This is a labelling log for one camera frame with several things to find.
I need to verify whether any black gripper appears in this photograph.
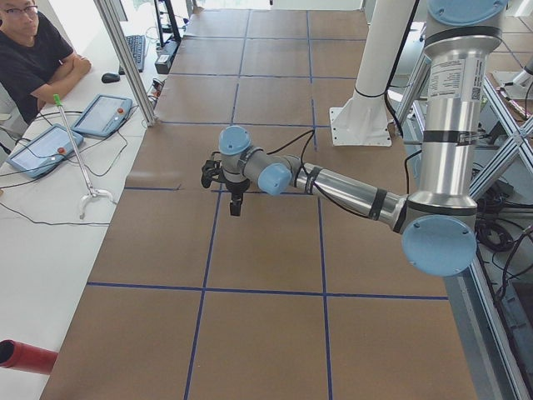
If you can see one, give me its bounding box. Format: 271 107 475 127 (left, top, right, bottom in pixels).
225 179 251 216

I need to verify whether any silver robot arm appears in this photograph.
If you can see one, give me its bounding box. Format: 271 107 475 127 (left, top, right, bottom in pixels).
202 1 506 277

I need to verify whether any brown paper table cover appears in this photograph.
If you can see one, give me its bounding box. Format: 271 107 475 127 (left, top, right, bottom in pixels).
42 10 476 399

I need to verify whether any metal reacher grabber stick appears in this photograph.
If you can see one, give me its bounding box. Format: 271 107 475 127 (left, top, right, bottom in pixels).
52 93 116 220

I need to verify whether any black computer box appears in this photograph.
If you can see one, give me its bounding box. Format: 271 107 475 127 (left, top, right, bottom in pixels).
154 38 179 75

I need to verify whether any far blue teach pendant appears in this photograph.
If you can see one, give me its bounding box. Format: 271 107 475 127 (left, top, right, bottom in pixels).
72 94 132 138

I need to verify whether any blue teach pendant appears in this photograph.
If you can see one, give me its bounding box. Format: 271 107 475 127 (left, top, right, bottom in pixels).
72 94 132 138
7 124 73 178

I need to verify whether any black computer mouse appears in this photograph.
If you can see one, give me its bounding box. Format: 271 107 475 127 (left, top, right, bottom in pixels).
101 72 121 84

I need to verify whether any black keyboard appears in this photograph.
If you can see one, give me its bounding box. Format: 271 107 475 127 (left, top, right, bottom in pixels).
125 35 146 73

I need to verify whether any near blue teach pendant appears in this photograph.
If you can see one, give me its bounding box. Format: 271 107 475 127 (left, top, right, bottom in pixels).
7 124 73 178

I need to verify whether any person in black shirt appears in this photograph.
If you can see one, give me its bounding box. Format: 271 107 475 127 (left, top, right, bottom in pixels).
1 1 92 124

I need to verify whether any red cylinder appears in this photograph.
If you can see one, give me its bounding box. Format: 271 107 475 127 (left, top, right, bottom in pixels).
1 339 57 375

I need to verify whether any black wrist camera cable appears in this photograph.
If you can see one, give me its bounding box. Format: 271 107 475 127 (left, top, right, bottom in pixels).
210 128 317 176

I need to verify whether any white mount base plate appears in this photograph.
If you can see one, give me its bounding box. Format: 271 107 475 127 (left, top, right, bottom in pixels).
329 92 391 147

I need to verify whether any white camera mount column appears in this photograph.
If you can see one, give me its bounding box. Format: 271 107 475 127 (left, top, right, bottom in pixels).
354 0 419 99

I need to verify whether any aluminium frame post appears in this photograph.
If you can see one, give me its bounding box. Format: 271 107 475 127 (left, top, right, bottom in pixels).
93 0 157 127

